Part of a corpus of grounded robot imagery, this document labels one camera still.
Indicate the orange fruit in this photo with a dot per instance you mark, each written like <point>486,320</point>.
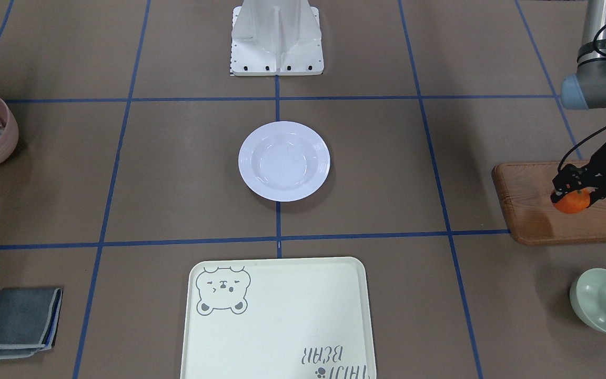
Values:
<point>574,202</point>

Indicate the cream bear tray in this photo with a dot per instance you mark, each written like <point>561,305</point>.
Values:
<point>305,317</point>

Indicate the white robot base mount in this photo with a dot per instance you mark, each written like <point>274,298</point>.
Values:
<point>276,38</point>

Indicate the wooden cutting board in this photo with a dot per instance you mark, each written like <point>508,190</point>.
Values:
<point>523,191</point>

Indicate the white plate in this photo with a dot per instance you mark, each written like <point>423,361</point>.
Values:
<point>284,161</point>

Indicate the grey folded cloth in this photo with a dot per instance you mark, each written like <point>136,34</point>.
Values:
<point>29,319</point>

